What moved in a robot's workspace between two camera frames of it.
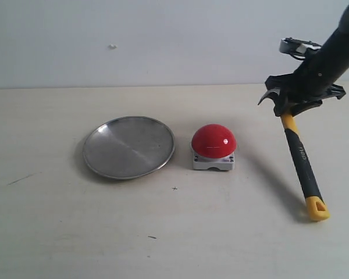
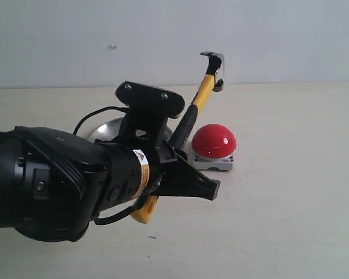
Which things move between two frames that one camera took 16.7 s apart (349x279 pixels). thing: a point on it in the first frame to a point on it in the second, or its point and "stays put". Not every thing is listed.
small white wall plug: x=113 y=46 stays put
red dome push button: x=213 y=146 stays put
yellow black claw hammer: x=316 y=204 to x=216 y=71
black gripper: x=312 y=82 to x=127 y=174
